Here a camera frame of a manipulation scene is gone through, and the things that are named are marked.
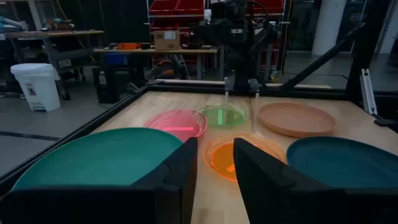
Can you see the black equipment crate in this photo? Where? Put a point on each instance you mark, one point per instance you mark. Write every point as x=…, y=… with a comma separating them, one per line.
x=112, y=84

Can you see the dark teal plastic plate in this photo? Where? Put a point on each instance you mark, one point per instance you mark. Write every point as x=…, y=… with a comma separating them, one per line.
x=342, y=161

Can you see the silver aluminium bracket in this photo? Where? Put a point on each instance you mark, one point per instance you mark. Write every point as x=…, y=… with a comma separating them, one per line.
x=368, y=91

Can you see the brown cardboard box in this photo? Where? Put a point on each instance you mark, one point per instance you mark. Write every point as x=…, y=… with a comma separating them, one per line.
x=166, y=42

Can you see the large green plastic plate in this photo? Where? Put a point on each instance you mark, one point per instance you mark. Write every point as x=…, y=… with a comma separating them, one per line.
x=93, y=155

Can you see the orange transparent plastic plate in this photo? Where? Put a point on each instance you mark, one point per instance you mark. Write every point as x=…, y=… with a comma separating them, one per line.
x=217, y=158

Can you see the cluttered wooden workbench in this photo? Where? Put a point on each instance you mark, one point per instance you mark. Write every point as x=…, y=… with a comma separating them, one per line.
x=46, y=33

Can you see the pink transparent plastic plate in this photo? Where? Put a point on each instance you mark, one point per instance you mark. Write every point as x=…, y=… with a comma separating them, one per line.
x=174, y=121

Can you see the red storage bin rack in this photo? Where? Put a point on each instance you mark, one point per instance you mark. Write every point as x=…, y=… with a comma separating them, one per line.
x=174, y=7

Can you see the long wooden workbench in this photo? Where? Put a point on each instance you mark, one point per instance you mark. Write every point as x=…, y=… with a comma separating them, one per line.
x=140, y=50

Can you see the tan plastic plate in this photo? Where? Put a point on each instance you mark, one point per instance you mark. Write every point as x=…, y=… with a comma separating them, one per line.
x=295, y=119

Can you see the orange tool case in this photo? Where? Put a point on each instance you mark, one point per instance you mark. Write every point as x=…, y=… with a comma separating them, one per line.
x=129, y=46

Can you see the blue storage bin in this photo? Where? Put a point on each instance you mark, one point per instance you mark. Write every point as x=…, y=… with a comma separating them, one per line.
x=115, y=58

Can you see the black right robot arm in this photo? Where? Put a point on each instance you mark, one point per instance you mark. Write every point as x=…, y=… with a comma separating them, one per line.
x=239, y=62

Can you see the white plastic trash bin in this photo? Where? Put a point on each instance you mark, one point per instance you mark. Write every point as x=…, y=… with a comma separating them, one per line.
x=37, y=84

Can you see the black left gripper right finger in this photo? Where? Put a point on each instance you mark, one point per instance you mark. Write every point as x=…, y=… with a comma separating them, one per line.
x=264, y=186

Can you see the white round pillar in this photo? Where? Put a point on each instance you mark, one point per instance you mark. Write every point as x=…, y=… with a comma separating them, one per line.
x=328, y=28

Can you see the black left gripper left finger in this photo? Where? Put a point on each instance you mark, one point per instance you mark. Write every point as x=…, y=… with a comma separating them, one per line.
x=180, y=174

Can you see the green transparent plastic plate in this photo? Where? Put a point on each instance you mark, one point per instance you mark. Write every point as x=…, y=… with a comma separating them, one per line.
x=230, y=116

